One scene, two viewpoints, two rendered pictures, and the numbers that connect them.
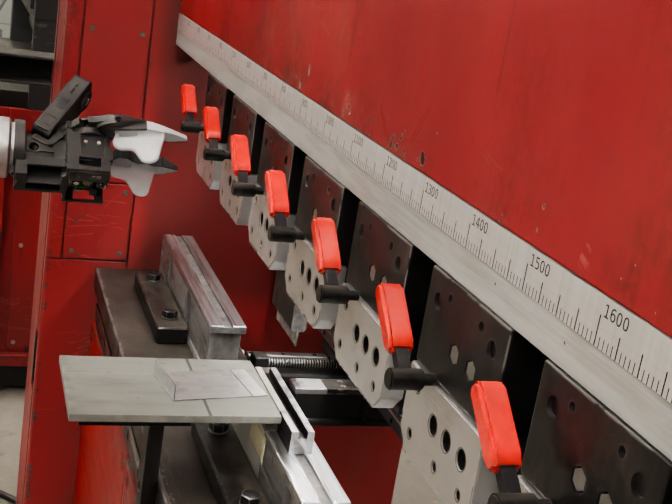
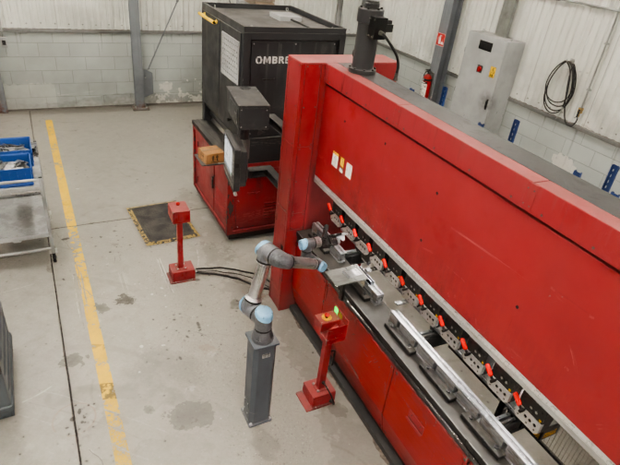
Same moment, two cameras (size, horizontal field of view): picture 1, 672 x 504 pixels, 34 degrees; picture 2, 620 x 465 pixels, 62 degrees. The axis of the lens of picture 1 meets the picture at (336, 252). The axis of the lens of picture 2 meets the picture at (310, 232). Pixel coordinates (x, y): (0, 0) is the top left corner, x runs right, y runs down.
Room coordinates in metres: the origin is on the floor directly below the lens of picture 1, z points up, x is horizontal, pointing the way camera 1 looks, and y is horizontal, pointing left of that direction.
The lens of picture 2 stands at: (-1.67, 1.00, 3.17)
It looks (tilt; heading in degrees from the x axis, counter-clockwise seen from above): 31 degrees down; 350
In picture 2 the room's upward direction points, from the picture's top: 7 degrees clockwise
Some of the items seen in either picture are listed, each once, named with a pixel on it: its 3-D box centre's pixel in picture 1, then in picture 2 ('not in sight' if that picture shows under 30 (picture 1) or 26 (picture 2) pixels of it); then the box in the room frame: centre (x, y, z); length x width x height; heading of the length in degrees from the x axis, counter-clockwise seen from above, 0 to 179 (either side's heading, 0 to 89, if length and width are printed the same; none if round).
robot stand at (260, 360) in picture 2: not in sight; (258, 378); (0.90, 0.80, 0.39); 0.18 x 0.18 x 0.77; 21
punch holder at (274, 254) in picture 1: (298, 197); (366, 240); (1.39, 0.06, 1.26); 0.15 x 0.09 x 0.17; 20
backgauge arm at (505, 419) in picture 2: not in sight; (528, 413); (0.23, -0.77, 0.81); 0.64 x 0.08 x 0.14; 110
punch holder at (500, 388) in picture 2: not in sight; (506, 380); (0.07, -0.41, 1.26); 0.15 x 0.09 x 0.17; 20
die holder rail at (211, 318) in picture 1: (197, 299); (327, 241); (1.89, 0.23, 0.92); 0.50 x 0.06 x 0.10; 20
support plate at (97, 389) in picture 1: (167, 388); (346, 275); (1.32, 0.19, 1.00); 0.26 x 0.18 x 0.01; 110
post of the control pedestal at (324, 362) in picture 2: not in sight; (324, 361); (1.06, 0.31, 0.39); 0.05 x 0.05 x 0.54; 21
